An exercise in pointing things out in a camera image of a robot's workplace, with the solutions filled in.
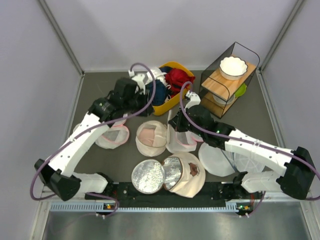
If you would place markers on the dark blue bra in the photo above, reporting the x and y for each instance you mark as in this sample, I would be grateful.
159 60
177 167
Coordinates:
161 93

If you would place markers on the pale pink bra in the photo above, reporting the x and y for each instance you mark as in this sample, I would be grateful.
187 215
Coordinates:
145 136

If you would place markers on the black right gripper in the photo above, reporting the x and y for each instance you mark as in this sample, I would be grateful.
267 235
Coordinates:
175 121

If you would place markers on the white bra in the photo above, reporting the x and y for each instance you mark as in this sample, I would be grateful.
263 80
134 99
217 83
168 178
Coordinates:
157 74

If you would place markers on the white scalloped bowl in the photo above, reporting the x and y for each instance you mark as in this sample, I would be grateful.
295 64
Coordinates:
233 68

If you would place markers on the pink trimmed bag left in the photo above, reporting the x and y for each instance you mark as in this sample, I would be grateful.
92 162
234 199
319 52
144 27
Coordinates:
114 137

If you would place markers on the red bra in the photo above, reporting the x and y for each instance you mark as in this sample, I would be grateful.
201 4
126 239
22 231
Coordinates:
176 78

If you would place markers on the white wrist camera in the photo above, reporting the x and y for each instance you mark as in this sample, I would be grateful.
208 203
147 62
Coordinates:
192 99
140 79

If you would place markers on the green plastic bowl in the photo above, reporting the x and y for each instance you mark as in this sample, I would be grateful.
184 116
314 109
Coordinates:
241 91

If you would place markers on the grey trimmed white mesh bag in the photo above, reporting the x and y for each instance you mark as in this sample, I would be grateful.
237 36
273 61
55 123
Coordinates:
223 163

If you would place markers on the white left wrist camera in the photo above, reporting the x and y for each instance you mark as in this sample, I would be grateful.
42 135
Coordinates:
140 79

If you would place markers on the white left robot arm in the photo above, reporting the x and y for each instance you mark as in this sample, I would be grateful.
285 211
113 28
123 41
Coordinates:
58 171

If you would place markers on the beige mesh bag with glasses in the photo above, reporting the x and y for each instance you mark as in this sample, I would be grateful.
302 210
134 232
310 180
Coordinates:
160 123

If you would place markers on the black wire shelf rack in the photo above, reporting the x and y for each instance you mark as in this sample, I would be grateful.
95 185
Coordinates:
212 82

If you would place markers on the pink trimmed bag centre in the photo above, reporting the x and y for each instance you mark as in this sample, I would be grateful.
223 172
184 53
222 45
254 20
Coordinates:
181 141

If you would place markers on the yellow plastic basket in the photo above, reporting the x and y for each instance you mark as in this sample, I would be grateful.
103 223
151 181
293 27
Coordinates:
171 100

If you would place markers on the pink trimmed bag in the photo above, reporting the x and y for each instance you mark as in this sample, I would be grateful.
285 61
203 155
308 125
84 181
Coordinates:
114 137
181 141

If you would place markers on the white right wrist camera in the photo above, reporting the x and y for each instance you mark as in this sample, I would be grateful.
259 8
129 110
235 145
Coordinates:
192 99

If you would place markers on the beige foil lined bear bag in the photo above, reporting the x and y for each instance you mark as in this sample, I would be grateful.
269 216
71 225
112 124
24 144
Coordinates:
180 173

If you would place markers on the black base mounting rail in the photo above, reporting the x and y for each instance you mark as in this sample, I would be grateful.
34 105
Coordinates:
212 194

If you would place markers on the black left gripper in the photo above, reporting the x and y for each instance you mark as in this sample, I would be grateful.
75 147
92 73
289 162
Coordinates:
145 98

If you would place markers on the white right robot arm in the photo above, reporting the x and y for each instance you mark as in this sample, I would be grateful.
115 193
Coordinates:
290 171

